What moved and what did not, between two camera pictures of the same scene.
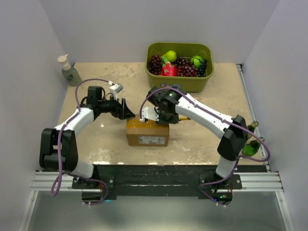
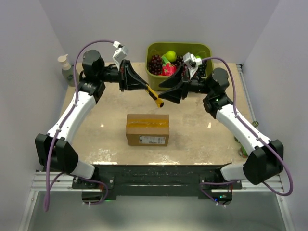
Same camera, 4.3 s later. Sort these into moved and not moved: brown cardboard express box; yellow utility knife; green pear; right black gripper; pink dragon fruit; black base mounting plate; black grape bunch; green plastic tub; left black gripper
Moved: right black gripper; yellow utility knife; left black gripper
Not moved: brown cardboard express box; black base mounting plate; green pear; black grape bunch; green plastic tub; pink dragon fruit
